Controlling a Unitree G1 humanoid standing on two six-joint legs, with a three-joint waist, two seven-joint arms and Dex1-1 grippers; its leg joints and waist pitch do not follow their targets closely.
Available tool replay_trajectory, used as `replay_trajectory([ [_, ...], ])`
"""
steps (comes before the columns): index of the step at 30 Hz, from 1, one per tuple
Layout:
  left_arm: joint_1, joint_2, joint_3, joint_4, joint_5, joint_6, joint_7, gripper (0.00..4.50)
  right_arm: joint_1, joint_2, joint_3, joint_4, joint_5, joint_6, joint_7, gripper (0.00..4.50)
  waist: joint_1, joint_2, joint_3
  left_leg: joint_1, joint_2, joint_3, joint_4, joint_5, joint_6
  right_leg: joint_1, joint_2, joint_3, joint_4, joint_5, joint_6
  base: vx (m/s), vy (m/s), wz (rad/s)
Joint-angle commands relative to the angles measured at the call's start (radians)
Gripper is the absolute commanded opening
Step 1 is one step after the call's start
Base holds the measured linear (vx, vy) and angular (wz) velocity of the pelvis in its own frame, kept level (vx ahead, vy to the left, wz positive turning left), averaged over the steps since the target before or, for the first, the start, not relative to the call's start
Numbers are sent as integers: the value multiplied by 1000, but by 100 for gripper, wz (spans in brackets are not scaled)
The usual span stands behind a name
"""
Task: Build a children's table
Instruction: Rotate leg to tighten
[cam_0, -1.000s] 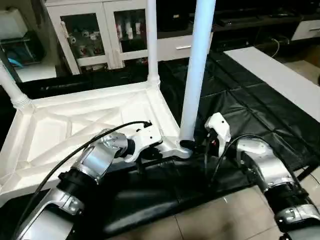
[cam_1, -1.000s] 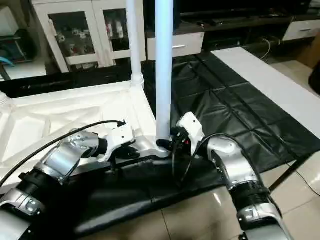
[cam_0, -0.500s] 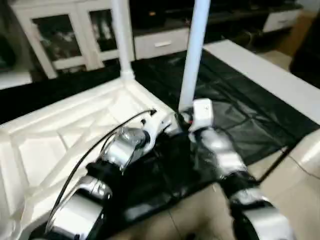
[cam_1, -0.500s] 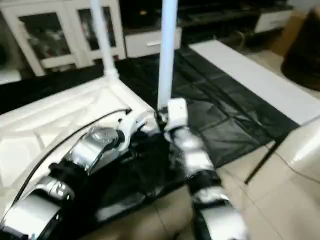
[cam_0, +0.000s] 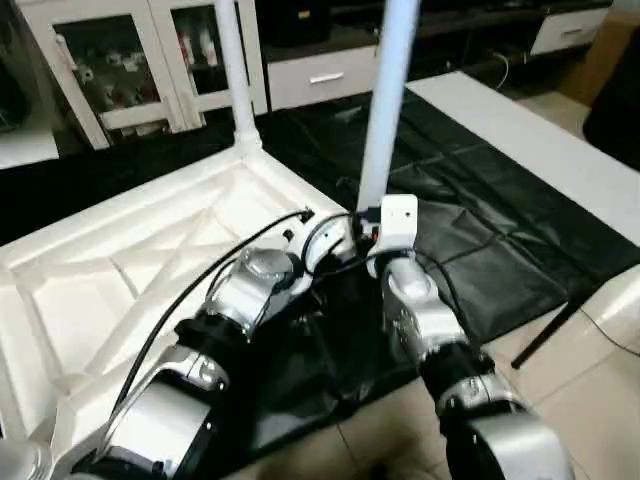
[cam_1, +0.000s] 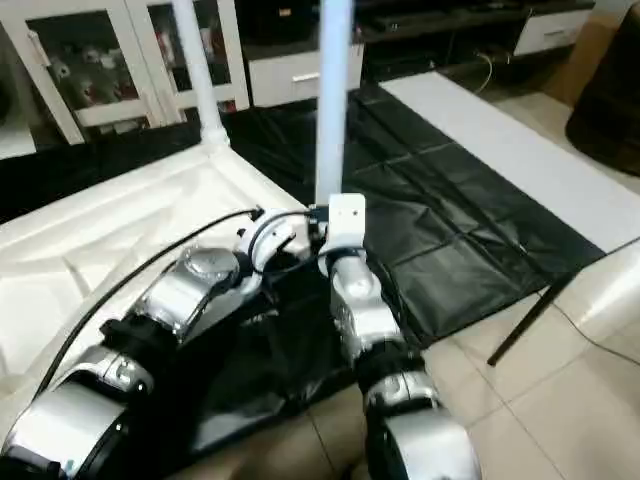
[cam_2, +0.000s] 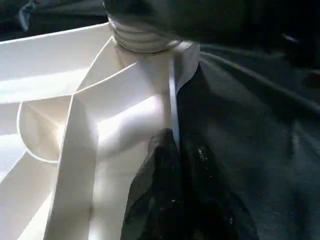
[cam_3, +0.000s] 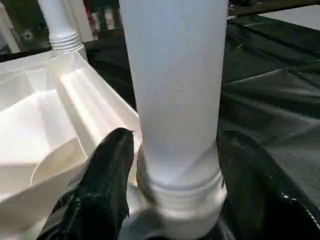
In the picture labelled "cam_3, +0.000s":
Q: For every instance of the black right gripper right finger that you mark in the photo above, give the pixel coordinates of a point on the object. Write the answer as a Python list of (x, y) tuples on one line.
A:
[(260, 200)]

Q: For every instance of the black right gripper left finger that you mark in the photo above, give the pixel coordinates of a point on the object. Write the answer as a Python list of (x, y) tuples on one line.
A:
[(100, 195)]

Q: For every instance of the white plastic table top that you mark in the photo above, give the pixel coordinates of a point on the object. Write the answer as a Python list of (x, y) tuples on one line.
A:
[(40, 115)]

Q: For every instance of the white plastic table leg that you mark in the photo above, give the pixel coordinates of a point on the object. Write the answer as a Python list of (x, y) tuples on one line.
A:
[(60, 20), (175, 90)]

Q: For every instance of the black table mat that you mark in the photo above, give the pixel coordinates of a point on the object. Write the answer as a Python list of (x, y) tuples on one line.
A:
[(270, 100)]

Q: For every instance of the white flat board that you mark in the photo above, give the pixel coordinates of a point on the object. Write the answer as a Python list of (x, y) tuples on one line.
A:
[(300, 15)]

